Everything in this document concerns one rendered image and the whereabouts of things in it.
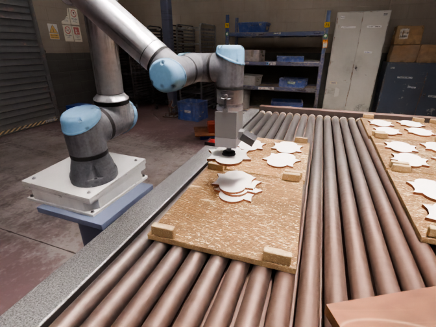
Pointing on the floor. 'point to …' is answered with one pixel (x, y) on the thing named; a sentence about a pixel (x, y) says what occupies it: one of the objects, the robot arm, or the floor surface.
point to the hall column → (170, 49)
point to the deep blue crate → (193, 109)
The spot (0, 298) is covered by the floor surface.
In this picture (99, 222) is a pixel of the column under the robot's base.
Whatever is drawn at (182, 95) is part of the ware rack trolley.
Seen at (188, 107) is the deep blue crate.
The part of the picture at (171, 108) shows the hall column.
